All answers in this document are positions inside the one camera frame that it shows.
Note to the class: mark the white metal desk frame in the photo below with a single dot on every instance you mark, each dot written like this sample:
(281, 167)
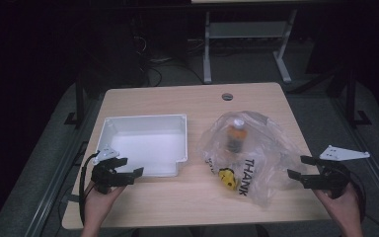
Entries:
(246, 29)

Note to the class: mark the black metal stand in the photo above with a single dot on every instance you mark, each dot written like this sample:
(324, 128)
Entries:
(79, 105)
(353, 102)

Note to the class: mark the grey table grommet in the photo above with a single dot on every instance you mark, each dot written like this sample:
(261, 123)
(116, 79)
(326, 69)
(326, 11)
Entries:
(227, 96)

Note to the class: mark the person's left hand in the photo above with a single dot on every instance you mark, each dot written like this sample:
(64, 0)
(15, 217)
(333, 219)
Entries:
(99, 201)

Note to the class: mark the aluminium rail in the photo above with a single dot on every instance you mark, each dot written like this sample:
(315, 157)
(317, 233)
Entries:
(368, 164)
(52, 191)

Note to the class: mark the clear plastic bag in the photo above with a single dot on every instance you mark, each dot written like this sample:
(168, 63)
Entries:
(260, 164)

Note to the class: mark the person's right hand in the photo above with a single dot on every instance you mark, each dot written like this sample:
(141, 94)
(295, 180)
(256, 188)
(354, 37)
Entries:
(342, 205)

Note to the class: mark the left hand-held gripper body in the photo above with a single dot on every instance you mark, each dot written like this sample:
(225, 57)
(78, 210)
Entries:
(102, 176)

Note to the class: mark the black tape strip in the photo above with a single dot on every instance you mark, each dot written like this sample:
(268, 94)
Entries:
(74, 198)

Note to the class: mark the orange drink bottle white cap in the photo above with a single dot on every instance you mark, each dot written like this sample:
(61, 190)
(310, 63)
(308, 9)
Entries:
(237, 136)

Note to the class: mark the white plastic bin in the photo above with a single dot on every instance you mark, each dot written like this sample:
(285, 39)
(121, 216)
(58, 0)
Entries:
(144, 148)

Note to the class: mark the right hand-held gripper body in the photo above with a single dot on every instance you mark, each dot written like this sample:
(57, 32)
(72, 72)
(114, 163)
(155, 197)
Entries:
(334, 177)

